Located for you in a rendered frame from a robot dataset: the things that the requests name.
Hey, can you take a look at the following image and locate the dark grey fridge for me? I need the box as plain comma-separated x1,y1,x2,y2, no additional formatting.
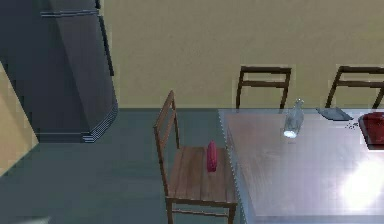
0,0,119,144

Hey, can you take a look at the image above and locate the red clutch purse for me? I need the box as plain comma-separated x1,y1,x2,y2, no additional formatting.
206,140,218,173

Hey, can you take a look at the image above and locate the clear glass bottle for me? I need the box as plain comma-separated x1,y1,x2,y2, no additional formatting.
283,98,305,139

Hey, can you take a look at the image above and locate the red bowl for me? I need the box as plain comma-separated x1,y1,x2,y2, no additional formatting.
358,111,384,151

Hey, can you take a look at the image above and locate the brown wooden slatted chair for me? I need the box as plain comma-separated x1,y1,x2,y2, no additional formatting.
153,89,238,224

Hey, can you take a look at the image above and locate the dark brown wooden chair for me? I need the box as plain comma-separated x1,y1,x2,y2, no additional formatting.
235,65,293,110
324,65,384,110

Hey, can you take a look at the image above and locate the grey flat tablet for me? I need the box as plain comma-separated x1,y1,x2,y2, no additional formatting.
315,106,354,121

